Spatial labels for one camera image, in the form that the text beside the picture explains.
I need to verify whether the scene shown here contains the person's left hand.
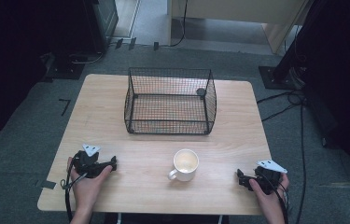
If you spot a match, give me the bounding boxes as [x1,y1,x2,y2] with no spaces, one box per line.
[66,156,114,207]

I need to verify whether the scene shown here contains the light wooden cabinet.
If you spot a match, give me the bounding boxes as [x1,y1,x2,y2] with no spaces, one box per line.
[166,0,311,54]

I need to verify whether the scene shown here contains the black floor cable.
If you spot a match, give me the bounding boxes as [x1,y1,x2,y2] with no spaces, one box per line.
[256,89,304,105]
[260,102,302,123]

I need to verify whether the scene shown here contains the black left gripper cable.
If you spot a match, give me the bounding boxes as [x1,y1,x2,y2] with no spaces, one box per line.
[60,152,89,222]

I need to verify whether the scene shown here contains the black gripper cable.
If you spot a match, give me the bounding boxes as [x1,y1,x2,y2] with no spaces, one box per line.
[60,152,89,222]
[260,172,290,224]

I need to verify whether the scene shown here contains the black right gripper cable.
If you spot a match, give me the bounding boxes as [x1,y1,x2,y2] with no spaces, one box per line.
[260,172,290,224]

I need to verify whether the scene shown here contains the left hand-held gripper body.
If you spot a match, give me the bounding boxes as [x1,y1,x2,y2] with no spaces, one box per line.
[73,143,112,179]

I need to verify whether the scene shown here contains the black stand base plate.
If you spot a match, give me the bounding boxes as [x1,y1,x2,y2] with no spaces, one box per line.
[258,64,305,91]
[45,54,87,80]

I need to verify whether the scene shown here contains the person's right hand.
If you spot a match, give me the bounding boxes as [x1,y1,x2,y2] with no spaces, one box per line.
[248,173,290,214]

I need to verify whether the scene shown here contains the black curtain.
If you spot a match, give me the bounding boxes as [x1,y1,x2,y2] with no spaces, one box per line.
[0,0,99,147]
[272,0,350,190]

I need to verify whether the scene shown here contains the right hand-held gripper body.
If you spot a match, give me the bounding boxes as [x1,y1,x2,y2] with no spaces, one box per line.
[245,160,288,196]

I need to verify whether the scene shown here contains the black wire mesh basket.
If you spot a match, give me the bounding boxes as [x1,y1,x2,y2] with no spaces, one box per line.
[123,67,217,136]

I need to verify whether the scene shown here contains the person's dark pants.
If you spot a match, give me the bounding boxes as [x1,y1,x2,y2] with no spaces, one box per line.
[103,212,231,224]

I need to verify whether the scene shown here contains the white cup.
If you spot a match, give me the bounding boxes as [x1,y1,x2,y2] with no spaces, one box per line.
[167,148,200,183]

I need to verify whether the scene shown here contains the dark cabinet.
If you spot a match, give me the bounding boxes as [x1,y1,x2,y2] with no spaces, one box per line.
[83,0,119,54]

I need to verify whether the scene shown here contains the black hanging cable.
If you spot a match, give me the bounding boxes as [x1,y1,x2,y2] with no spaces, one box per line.
[160,0,189,49]

